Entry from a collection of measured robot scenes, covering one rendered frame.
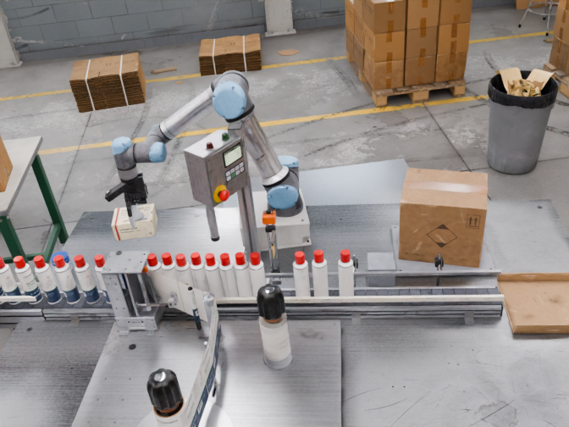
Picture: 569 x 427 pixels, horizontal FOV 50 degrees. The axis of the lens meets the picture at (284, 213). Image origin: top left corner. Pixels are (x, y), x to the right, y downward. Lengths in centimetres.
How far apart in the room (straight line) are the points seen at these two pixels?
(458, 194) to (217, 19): 547
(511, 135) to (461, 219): 222
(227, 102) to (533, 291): 127
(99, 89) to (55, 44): 177
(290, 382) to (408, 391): 36
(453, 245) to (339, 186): 74
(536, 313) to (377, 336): 55
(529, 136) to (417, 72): 143
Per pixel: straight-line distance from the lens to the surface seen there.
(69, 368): 224
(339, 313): 217
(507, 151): 448
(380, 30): 525
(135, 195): 242
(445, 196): 227
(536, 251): 254
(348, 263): 207
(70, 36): 764
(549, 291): 237
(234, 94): 211
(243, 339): 208
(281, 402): 190
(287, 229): 244
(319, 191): 282
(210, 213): 211
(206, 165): 189
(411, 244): 234
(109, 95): 607
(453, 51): 552
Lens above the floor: 238
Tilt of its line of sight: 35 degrees down
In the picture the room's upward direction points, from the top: 6 degrees counter-clockwise
